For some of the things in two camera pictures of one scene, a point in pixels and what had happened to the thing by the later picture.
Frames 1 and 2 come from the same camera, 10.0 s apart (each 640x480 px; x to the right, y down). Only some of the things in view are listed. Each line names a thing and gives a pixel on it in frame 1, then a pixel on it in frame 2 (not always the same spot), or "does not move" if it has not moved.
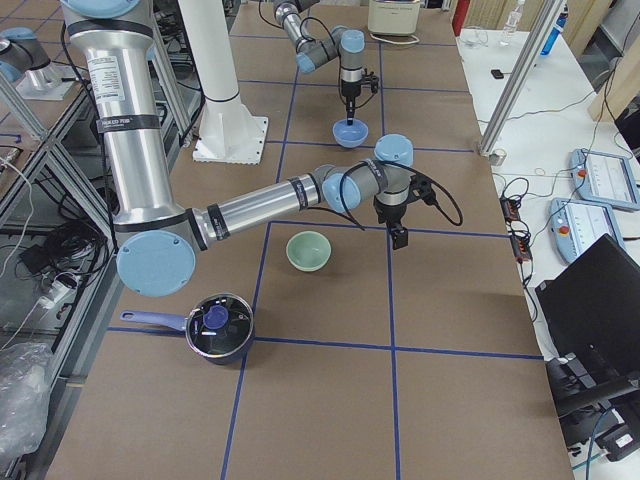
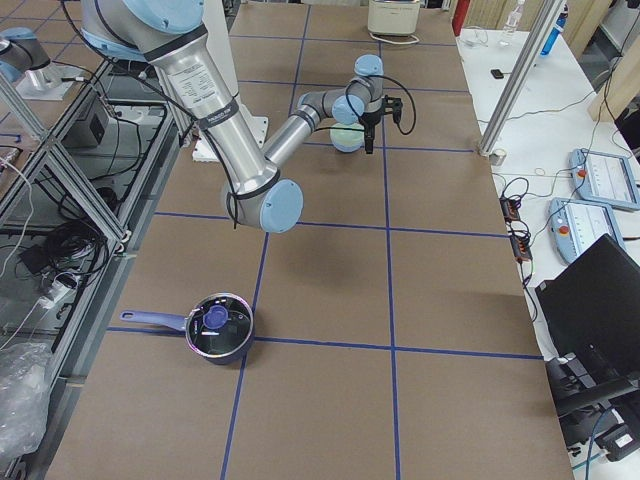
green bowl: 308,251 -> 345,135
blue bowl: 350,135 does not move
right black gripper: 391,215 -> 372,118
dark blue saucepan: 218,327 does not move
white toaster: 397,17 does not move
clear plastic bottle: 512,23 does not move
